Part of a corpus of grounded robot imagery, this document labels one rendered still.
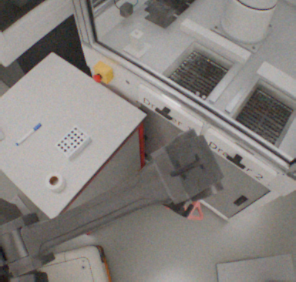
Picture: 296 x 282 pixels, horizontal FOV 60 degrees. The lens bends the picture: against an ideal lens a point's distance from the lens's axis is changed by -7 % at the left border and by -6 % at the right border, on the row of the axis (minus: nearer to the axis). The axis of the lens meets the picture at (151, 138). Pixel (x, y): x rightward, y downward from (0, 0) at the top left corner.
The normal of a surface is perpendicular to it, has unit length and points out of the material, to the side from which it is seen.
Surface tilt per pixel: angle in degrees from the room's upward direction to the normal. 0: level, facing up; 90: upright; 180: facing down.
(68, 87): 0
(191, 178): 38
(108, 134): 0
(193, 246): 1
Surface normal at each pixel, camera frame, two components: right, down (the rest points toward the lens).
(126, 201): -0.39, 0.00
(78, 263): 0.01, -0.44
